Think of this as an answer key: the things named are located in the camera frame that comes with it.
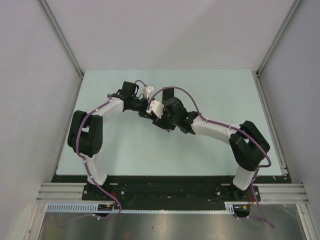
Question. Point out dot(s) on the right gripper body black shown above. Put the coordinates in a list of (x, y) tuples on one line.
[(166, 121)]

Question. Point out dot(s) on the grey slotted cable duct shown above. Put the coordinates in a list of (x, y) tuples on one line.
[(104, 208)]

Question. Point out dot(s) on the aluminium frame post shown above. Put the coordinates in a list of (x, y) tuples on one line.
[(284, 27), (45, 7)]

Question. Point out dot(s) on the front aluminium rail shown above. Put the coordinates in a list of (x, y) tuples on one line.
[(60, 191)]

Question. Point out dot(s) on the right side aluminium rail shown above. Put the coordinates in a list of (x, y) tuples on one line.
[(303, 212)]

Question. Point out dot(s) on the aluminium rail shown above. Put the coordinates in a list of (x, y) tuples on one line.
[(60, 191), (303, 212)]

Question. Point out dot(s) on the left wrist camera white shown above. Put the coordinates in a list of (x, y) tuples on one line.
[(146, 91)]

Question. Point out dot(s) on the left aluminium frame post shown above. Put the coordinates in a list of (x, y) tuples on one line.
[(45, 7)]

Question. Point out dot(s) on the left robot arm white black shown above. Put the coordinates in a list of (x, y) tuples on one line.
[(86, 131)]

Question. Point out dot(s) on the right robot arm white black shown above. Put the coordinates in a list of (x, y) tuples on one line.
[(247, 143)]

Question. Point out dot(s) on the phone in beige case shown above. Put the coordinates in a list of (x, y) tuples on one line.
[(167, 94)]

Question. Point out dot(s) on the right aluminium frame post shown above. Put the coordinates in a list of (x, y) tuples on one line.
[(284, 27)]

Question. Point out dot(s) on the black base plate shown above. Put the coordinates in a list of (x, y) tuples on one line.
[(172, 192)]

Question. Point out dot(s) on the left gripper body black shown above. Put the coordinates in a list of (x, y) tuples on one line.
[(140, 106)]

